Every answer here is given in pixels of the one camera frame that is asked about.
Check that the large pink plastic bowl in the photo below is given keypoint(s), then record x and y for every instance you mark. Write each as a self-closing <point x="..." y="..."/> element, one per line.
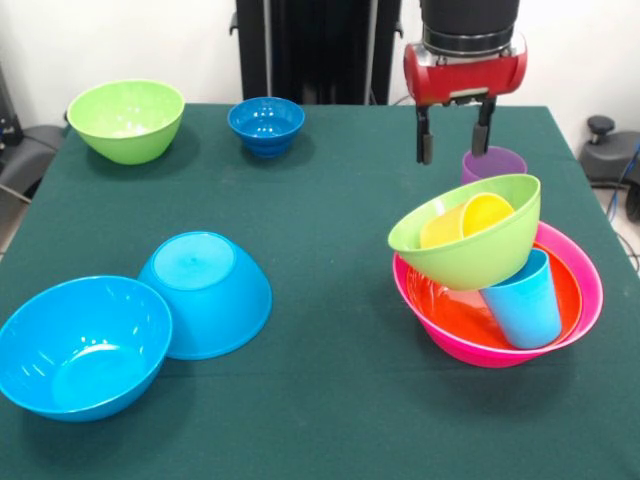
<point x="480" y="356"/>

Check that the dark green tablecloth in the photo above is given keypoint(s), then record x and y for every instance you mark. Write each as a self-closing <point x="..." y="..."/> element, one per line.
<point x="325" y="200"/>

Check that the small dark blue bowl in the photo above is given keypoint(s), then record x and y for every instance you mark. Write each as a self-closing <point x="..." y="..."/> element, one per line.
<point x="266" y="125"/>

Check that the green plastic bowl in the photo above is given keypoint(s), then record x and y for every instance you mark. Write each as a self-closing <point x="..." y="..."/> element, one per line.
<point x="125" y="112"/>
<point x="475" y="265"/>

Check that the grey chair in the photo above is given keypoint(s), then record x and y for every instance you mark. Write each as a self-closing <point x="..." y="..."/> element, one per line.
<point x="25" y="160"/>

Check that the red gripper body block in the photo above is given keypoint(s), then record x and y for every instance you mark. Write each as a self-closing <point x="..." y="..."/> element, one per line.
<point x="465" y="77"/>

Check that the black device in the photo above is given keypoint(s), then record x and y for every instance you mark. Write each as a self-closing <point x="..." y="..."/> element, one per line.
<point x="6" y="120"/>

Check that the yellow plastic cup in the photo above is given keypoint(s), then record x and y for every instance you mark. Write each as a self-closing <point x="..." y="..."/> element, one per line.
<point x="445" y="230"/>

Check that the black equipment with knob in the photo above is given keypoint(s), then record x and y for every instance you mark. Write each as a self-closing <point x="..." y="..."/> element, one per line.
<point x="610" y="155"/>

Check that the light blue plastic bowl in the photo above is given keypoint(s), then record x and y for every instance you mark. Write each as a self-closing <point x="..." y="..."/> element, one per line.
<point x="220" y="310"/>
<point x="85" y="350"/>

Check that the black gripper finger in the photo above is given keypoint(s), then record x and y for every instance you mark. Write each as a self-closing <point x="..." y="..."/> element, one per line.
<point x="482" y="130"/>
<point x="425" y="137"/>

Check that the purple plastic cup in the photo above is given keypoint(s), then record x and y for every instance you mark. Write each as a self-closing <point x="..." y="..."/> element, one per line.
<point x="480" y="167"/>

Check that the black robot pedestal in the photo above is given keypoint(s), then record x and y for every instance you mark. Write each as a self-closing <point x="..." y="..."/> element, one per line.
<point x="300" y="50"/>

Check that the light blue plastic cup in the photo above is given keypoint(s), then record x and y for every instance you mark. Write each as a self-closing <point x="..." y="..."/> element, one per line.
<point x="525" y="310"/>

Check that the orange plastic bowl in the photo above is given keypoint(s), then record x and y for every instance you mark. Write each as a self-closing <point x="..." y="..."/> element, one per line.
<point x="440" y="305"/>

